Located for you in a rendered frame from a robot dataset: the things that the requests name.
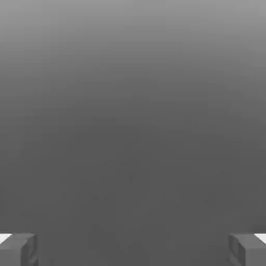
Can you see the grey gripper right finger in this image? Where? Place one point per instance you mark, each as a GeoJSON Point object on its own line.
{"type": "Point", "coordinates": [248, 250]}

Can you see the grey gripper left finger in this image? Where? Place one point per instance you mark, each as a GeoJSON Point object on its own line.
{"type": "Point", "coordinates": [17, 250]}

